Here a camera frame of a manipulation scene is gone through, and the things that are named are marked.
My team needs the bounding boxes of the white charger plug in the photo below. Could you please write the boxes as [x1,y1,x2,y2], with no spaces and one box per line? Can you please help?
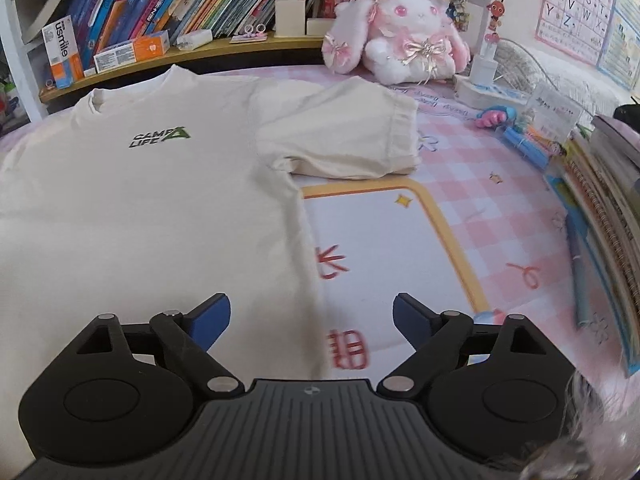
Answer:
[469,42,499,84]

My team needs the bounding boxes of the pink checked cartoon desk mat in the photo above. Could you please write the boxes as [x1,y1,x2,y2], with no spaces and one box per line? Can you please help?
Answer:
[0,62,632,411]

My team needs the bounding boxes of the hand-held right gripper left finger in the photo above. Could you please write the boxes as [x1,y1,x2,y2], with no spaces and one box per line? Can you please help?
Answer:
[74,292,246,401]

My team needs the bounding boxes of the pink and white plush bunny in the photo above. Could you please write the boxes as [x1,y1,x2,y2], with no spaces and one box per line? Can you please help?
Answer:
[320,0,474,86]

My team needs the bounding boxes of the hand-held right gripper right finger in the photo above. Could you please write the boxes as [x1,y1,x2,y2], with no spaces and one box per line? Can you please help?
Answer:
[377,292,552,401]

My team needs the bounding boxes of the pink scissors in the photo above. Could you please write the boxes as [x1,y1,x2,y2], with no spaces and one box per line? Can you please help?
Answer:
[229,23,269,42]

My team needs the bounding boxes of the small white packet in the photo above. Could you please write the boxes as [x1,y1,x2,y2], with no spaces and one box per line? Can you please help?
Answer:
[175,28,215,51]

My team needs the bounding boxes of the pink and blue hand toy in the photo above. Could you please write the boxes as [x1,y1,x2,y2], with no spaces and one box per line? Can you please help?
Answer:
[473,104,524,130]

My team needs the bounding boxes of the wooden bookshelf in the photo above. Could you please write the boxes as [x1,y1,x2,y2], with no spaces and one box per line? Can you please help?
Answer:
[0,0,351,107]

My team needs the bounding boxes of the white knitted cloth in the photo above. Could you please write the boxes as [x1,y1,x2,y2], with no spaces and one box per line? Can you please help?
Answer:
[492,37,632,112]

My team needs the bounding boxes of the alphabet wall poster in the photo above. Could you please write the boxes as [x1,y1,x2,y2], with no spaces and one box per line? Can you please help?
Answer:
[533,0,640,94]

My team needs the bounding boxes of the beige t-shirt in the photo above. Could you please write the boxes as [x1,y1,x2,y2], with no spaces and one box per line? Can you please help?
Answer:
[0,64,424,463]

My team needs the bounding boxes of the stack of spiral notebooks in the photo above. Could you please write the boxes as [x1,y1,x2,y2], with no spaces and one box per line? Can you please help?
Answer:
[544,114,640,377]

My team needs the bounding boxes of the deer wall sticker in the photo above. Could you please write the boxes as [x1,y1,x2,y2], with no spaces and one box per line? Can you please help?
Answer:
[483,0,511,44]

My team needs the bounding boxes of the person's fuzzy right sleeve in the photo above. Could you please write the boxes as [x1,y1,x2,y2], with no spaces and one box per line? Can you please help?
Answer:
[520,364,640,480]

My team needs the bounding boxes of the orange and white flat box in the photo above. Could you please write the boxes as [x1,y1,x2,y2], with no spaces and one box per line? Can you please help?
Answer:
[93,29,171,74]

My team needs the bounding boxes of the light blue pen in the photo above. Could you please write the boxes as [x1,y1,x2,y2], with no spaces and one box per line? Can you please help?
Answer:
[564,214,596,329]

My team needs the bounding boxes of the white and orange tall box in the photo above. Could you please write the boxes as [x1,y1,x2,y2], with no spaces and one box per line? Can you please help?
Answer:
[41,13,86,90]

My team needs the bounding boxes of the beige pen holder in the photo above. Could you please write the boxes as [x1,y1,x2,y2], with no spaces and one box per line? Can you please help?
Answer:
[274,0,307,37]

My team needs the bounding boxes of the white power strip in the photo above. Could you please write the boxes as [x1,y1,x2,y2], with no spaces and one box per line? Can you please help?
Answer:
[453,75,529,110]

